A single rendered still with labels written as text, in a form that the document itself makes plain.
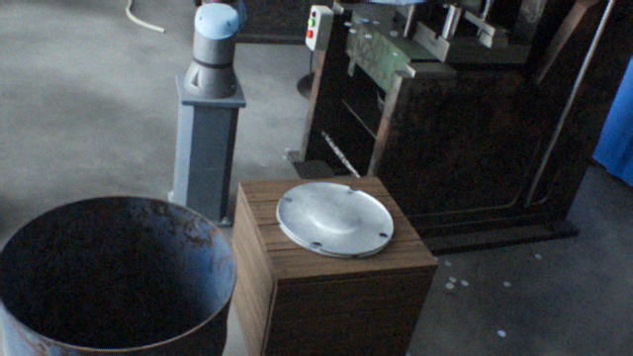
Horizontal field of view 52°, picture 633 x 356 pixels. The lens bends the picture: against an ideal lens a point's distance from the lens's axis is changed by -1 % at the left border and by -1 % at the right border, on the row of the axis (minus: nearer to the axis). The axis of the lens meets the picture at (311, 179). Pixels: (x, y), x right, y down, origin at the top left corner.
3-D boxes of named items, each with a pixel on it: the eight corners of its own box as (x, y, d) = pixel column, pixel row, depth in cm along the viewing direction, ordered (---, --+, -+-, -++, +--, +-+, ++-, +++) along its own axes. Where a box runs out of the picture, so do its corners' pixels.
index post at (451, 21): (445, 39, 182) (455, 6, 177) (439, 35, 184) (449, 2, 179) (453, 39, 183) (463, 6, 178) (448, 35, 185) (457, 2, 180)
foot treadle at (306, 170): (300, 191, 212) (302, 177, 210) (289, 174, 220) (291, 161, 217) (448, 179, 236) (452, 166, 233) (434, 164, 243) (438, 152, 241)
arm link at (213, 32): (188, 59, 178) (191, 12, 171) (198, 43, 189) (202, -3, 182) (230, 67, 178) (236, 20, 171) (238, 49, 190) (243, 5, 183)
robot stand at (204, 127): (171, 228, 202) (180, 100, 178) (168, 194, 217) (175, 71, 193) (230, 227, 208) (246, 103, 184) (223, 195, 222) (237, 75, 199)
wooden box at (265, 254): (257, 386, 157) (278, 279, 139) (225, 280, 186) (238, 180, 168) (403, 364, 171) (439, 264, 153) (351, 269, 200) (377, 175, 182)
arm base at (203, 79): (186, 97, 180) (189, 64, 175) (182, 74, 192) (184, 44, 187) (239, 100, 185) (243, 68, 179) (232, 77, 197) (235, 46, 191)
